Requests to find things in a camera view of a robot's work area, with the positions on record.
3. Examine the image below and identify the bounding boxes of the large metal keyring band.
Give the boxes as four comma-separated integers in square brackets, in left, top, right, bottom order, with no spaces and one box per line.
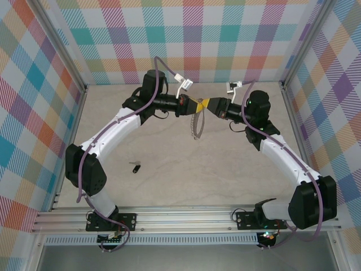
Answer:
[188,97,206,141]

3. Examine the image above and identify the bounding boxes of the grey metal panel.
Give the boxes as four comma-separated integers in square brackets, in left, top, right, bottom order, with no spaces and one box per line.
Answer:
[36,244,339,271]

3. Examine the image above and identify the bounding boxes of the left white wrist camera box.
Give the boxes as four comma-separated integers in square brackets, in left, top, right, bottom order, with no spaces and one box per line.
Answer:
[174,73,195,98]

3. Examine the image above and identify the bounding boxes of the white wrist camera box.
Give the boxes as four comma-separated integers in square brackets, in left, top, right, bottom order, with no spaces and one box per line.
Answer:
[174,73,195,98]
[225,81,243,104]

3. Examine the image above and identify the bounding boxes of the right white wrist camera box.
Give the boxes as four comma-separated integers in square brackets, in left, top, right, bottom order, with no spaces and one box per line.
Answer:
[225,81,243,104]

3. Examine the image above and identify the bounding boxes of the aluminium side rail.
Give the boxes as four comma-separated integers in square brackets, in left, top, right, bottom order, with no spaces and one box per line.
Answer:
[47,86,89,212]
[280,83,316,178]

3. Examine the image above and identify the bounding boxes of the aluminium frame post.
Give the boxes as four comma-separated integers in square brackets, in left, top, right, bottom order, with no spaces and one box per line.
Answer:
[27,0,88,93]
[280,0,338,88]

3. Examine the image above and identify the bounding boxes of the long aluminium mounting rail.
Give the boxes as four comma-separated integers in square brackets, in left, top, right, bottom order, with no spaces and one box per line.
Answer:
[30,205,344,234]

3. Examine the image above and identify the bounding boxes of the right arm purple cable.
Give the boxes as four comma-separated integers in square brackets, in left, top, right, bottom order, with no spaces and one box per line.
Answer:
[241,81,324,251]

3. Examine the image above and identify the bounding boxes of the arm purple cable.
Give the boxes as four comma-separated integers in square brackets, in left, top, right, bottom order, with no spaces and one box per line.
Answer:
[241,81,324,251]
[76,55,177,252]

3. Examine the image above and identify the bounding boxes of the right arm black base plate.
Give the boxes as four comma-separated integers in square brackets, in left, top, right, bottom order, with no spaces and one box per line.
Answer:
[235,211,288,231]

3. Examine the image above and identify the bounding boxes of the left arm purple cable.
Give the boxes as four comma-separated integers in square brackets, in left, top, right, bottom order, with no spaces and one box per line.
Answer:
[76,55,177,252]

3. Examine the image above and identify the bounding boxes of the white slotted cable duct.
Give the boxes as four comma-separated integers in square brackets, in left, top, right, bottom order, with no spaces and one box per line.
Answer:
[45,233,259,246]

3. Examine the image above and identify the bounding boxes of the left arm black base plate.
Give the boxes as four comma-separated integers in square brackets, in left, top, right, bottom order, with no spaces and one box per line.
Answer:
[86,213,138,232]

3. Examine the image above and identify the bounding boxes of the aluminium frame leg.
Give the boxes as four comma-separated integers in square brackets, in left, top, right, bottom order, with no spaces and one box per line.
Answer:
[328,230,349,271]
[27,233,47,271]

